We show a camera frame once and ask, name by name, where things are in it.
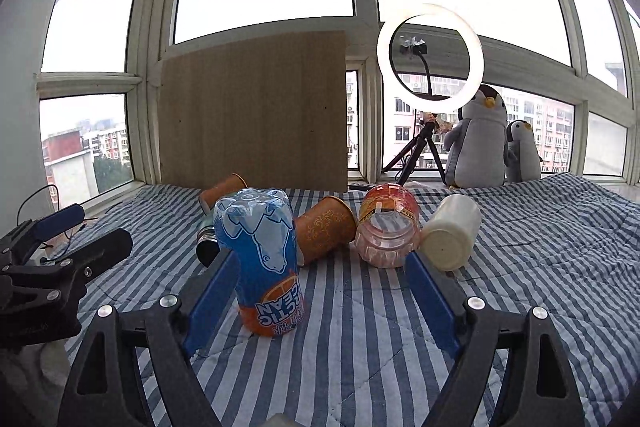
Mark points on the blue orange plastic bottle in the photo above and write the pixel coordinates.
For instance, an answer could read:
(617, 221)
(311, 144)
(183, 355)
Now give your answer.
(258, 227)

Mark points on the large grey penguin plush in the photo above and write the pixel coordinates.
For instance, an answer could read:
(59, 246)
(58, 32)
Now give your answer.
(476, 145)

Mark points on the small grey penguin plush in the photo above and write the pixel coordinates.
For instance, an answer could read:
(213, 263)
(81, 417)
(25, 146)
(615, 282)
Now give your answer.
(522, 158)

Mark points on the orange paper cup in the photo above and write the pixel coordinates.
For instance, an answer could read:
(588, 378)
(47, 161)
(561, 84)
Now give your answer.
(326, 226)
(230, 185)

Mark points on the orange paper cup far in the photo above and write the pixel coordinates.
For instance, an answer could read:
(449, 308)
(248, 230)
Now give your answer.
(230, 185)

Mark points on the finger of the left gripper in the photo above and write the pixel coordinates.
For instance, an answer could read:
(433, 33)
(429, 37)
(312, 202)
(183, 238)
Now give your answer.
(18, 245)
(84, 263)

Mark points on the webcam on gooseneck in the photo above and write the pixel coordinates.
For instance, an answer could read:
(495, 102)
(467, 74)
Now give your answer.
(417, 47)

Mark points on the white plastic cup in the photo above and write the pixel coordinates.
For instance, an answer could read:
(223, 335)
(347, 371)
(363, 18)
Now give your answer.
(448, 238)

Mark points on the left grey gloved hand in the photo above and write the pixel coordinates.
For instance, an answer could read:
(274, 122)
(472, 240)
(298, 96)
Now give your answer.
(32, 383)

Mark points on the wooden board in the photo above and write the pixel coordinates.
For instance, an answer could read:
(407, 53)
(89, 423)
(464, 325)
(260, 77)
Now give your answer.
(272, 109)

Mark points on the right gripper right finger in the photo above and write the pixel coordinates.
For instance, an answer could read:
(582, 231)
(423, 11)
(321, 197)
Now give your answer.
(538, 386)

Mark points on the red pink plastic jar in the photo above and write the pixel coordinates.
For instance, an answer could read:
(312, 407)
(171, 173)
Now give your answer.
(388, 226)

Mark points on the orange paper cup near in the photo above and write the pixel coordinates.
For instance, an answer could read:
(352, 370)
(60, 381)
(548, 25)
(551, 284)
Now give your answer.
(326, 226)

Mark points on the ring light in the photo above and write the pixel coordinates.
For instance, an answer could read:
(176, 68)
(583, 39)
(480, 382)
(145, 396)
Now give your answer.
(440, 17)

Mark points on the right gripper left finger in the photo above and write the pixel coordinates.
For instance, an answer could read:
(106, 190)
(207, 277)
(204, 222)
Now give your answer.
(105, 386)

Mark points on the black tripod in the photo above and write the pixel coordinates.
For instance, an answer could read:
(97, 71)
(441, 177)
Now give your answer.
(410, 153)

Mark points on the green thermos bottle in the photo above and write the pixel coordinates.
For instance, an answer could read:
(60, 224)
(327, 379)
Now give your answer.
(207, 247)

